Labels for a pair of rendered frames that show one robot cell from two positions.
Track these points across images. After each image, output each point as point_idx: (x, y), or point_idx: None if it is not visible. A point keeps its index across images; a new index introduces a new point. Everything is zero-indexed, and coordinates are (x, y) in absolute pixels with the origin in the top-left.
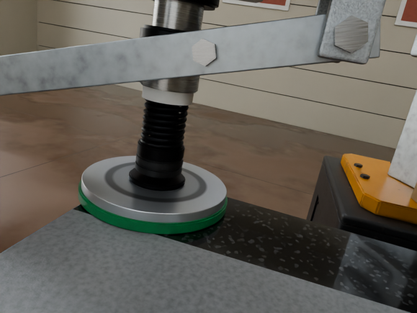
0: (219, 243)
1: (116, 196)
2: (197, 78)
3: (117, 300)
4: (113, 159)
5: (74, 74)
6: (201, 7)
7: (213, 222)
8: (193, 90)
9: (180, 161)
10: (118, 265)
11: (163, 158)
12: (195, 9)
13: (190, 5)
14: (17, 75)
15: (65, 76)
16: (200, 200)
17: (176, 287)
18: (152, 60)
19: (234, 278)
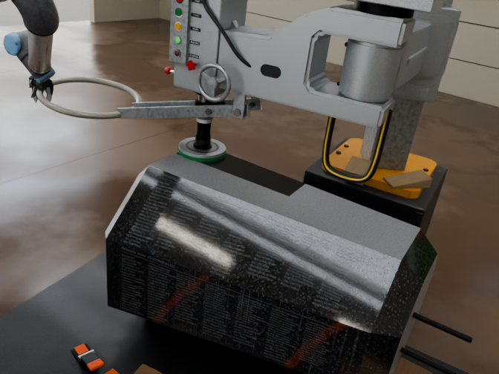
0: (214, 165)
1: (187, 150)
2: None
3: (182, 171)
4: (190, 138)
5: (176, 113)
6: None
7: (215, 159)
8: (210, 119)
9: (208, 140)
10: (184, 165)
11: (202, 139)
12: None
13: None
14: (161, 113)
15: (174, 114)
16: (212, 153)
17: (196, 171)
18: (196, 112)
19: (212, 171)
